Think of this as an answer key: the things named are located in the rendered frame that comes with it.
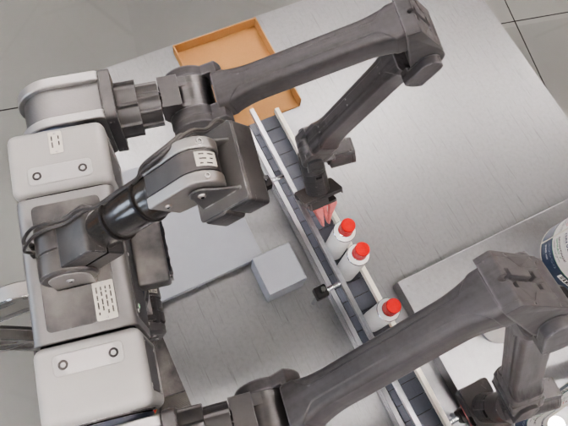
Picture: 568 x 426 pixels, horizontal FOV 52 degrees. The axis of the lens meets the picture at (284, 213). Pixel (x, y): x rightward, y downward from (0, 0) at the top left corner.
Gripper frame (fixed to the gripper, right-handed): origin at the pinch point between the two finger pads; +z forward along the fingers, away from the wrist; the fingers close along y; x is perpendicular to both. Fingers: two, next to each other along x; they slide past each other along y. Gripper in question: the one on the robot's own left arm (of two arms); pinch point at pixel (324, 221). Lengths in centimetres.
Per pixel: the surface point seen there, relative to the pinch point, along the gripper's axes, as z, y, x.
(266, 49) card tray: -29, 12, 51
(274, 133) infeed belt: -14.5, 0.9, 26.4
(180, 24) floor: -17, 11, 165
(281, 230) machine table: 5.0, -8.2, 11.0
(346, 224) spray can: -7.1, -0.4, -14.0
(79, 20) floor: -29, -30, 180
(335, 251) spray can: 3.9, -1.8, -7.5
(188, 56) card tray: -33, -10, 55
